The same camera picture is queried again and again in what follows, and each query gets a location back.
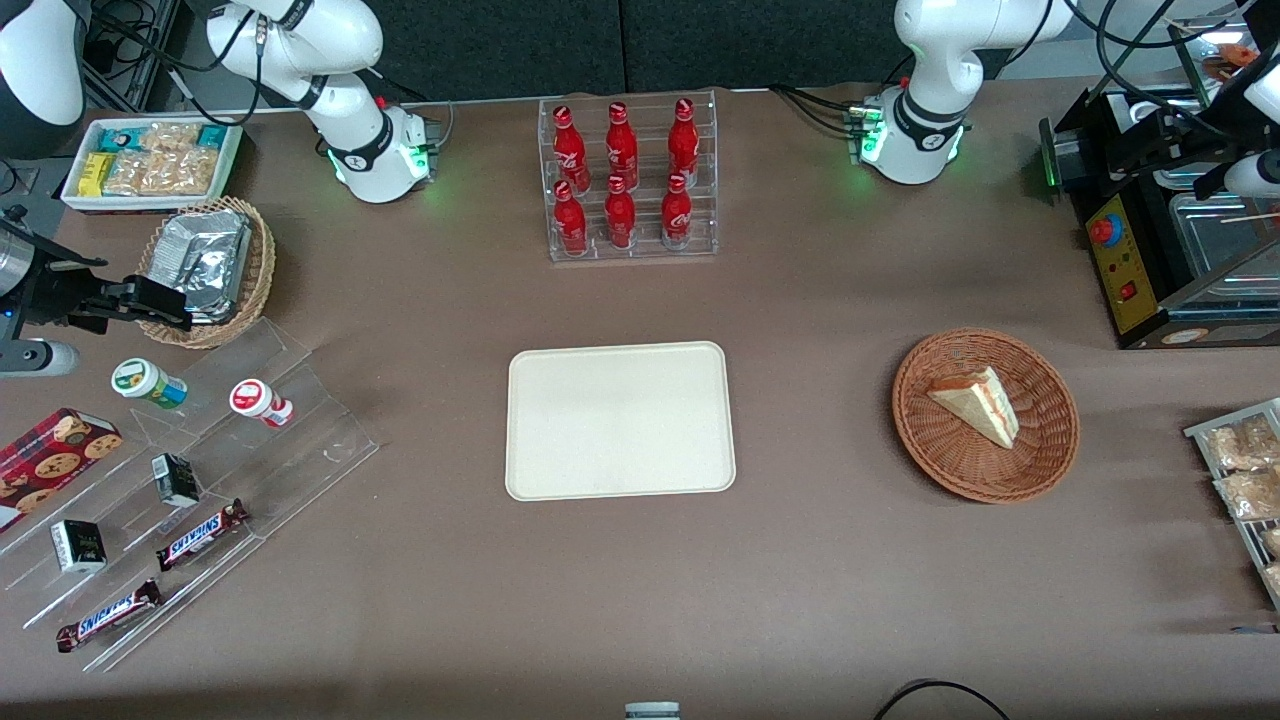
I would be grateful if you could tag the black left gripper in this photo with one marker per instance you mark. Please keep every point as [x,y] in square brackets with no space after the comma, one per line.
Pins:
[1190,133]

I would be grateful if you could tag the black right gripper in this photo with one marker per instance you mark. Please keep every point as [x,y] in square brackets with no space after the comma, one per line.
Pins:
[52,291]

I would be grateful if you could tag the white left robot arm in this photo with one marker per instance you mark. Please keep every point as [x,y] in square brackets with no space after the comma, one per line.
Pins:
[935,60]

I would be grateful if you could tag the light wicker basket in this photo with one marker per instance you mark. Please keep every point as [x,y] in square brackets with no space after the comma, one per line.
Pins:
[258,270]

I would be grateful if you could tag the wrapped triangle sandwich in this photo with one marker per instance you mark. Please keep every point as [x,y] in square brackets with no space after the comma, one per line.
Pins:
[980,405]

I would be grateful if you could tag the brown round wicker basket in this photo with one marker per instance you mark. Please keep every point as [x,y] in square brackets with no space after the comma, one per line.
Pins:
[960,460]

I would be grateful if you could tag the grey tray of snack bags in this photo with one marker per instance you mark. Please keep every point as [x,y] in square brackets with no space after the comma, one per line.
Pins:
[1245,545]

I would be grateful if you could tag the cream plastic tray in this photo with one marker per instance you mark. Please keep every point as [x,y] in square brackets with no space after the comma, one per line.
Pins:
[620,420]

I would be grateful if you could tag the green lid snack cup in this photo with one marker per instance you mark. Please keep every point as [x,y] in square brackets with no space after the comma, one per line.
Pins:
[148,383]

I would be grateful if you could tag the stack of foil trays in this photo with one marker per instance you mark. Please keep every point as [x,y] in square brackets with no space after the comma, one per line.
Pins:
[205,260]

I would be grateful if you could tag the white rectangular snack bin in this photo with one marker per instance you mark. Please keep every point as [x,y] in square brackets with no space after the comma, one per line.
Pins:
[68,190]

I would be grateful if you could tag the clear rice cracker pack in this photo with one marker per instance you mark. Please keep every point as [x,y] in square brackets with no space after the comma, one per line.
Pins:
[170,137]
[125,173]
[180,172]

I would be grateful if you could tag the yellow snack packet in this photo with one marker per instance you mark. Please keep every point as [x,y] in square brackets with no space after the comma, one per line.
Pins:
[96,175]

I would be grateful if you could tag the black food warmer cabinet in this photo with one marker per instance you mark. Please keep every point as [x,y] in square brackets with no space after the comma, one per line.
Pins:
[1125,260]

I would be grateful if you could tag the red lid snack cup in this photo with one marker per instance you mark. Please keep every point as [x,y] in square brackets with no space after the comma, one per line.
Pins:
[258,401]

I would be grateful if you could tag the teal snack packet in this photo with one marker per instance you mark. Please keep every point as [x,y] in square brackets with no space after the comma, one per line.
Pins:
[116,140]
[211,137]

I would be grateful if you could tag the red tartan cookie box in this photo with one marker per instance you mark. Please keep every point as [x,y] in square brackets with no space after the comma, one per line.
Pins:
[55,460]

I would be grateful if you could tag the small black carton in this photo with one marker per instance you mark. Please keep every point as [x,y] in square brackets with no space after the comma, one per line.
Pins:
[176,480]
[78,546]

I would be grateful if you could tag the clear acrylic stepped shelf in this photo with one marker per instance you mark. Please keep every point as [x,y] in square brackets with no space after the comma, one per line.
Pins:
[300,440]

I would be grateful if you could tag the Snickers chocolate bar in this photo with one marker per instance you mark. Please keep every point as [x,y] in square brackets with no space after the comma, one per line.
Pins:
[108,616]
[202,535]

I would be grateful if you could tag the clear bagged pastry pack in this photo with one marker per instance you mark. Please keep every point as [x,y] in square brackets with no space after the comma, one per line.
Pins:
[1240,445]
[1272,543]
[1273,580]
[1250,495]

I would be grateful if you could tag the red cola bottle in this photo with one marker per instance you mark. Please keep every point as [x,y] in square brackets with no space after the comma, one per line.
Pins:
[677,215]
[569,150]
[621,145]
[620,217]
[571,222]
[684,140]

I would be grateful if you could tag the clear acrylic bottle rack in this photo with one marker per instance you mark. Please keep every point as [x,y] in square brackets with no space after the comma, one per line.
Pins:
[640,252]

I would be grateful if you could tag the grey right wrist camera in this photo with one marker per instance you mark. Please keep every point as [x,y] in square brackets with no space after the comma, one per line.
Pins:
[40,358]

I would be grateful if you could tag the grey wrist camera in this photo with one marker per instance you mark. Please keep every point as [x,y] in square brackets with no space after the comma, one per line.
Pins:
[40,358]
[1255,173]

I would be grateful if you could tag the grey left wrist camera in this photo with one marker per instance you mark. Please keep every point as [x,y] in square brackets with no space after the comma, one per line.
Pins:
[1255,173]

